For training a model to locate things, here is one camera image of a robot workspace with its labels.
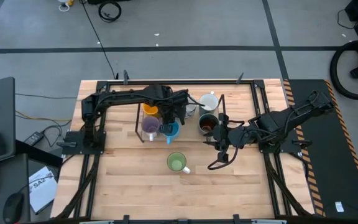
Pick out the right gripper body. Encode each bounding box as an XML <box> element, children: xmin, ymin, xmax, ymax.
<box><xmin>213</xmin><ymin>113</ymin><xmax>254</xmax><ymax>163</ymax></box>

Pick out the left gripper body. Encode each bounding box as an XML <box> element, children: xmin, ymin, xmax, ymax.
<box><xmin>149</xmin><ymin>84</ymin><xmax>190</xmax><ymax>125</ymax></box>

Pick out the blue brown speckled mug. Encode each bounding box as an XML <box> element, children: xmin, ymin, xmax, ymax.
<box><xmin>198</xmin><ymin>113</ymin><xmax>221</xmax><ymax>136</ymax></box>

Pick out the purple mug white handle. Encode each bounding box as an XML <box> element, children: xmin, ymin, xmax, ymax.
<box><xmin>140</xmin><ymin>116</ymin><xmax>161</xmax><ymax>142</ymax></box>

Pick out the black white patterned mug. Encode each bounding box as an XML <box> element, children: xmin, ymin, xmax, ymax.
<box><xmin>183</xmin><ymin>101</ymin><xmax>198</xmax><ymax>119</ymax></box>

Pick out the black shelf rack wooden board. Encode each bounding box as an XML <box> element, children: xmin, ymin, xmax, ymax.
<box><xmin>134</xmin><ymin>92</ymin><xmax>229</xmax><ymax>144</ymax></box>

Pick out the yellow mug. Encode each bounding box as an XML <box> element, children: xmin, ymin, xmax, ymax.
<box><xmin>142</xmin><ymin>103</ymin><xmax>160</xmax><ymax>118</ymax></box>

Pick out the green and white mug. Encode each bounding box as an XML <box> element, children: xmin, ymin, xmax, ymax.
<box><xmin>166</xmin><ymin>151</ymin><xmax>191</xmax><ymax>175</ymax></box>

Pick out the black hazard-striped floor mat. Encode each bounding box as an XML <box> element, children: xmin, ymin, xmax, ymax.
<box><xmin>283</xmin><ymin>78</ymin><xmax>358</xmax><ymax>220</ymax></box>

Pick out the black power adapter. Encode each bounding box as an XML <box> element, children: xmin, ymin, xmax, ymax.
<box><xmin>23</xmin><ymin>131</ymin><xmax>45</xmax><ymax>147</ymax></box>

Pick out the white yellow floor plug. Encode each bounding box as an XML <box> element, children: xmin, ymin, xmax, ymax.
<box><xmin>57</xmin><ymin>0</ymin><xmax>74</xmax><ymax>12</ymax></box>

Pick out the white printed booklet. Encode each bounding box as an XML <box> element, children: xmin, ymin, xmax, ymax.
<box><xmin>27</xmin><ymin>166</ymin><xmax>59</xmax><ymax>215</ymax></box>

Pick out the black desk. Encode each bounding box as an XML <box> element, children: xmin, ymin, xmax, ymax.
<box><xmin>0</xmin><ymin>153</ymin><xmax>31</xmax><ymax>224</ymax></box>

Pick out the black computer mouse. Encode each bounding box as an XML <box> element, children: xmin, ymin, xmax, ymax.
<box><xmin>2</xmin><ymin>192</ymin><xmax>25</xmax><ymax>224</ymax></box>

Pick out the black aluminium rig frame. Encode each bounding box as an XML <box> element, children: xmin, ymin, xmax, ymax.
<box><xmin>54</xmin><ymin>70</ymin><xmax>315</xmax><ymax>224</ymax></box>

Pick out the braided black cable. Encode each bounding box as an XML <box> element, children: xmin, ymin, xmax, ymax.
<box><xmin>207</xmin><ymin>146</ymin><xmax>239</xmax><ymax>171</ymax></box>

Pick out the grey-teal mug white handle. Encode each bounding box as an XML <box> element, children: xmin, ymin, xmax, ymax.
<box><xmin>198</xmin><ymin>91</ymin><xmax>219</xmax><ymax>116</ymax></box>

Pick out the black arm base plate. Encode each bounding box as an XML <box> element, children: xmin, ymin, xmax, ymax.
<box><xmin>258</xmin><ymin>130</ymin><xmax>313</xmax><ymax>154</ymax></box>
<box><xmin>61</xmin><ymin>130</ymin><xmax>107</xmax><ymax>156</ymax></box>

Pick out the long black floor cable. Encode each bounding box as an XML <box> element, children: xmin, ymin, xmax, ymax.
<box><xmin>79</xmin><ymin>0</ymin><xmax>120</xmax><ymax>80</ymax></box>

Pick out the coiled black cable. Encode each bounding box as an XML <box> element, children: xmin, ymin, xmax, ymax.
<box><xmin>97</xmin><ymin>0</ymin><xmax>122</xmax><ymax>23</ymax></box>

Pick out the orange vacuum with hose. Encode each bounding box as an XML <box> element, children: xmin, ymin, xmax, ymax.
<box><xmin>329</xmin><ymin>39</ymin><xmax>358</xmax><ymax>101</ymax></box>

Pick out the thin grey floor cable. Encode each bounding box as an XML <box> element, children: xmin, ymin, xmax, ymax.
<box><xmin>15</xmin><ymin>92</ymin><xmax>83</xmax><ymax>100</ymax></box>

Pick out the yellow floor cable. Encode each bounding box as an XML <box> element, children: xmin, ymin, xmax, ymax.
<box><xmin>15</xmin><ymin>110</ymin><xmax>73</xmax><ymax>123</ymax></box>

